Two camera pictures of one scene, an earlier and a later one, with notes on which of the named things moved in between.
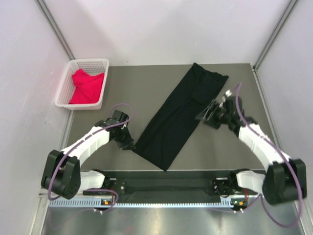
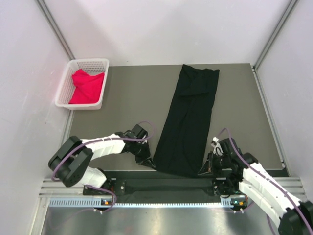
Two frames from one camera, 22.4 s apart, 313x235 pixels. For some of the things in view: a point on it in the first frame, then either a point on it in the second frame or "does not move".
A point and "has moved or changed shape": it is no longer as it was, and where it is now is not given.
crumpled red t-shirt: [88, 87] does not move
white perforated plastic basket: [67, 89] does not move
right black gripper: [211, 121] → [209, 164]
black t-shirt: [180, 117] has moved or changed shape
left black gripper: [128, 144] → [144, 159]
